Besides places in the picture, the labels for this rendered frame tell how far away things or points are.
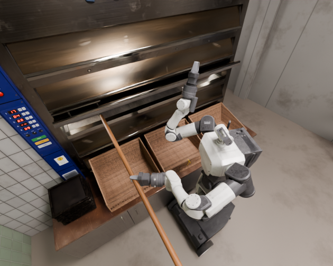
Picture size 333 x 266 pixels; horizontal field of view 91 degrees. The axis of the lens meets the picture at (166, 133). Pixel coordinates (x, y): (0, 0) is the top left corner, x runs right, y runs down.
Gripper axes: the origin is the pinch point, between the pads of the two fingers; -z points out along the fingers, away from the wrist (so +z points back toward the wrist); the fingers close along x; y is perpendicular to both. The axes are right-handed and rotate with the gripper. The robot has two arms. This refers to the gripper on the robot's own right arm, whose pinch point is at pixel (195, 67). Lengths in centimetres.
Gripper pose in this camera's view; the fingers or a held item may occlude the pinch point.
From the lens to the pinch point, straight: 105.9
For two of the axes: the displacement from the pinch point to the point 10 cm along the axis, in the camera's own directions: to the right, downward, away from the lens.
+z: -2.0, 8.8, 4.3
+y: -9.4, -3.0, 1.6
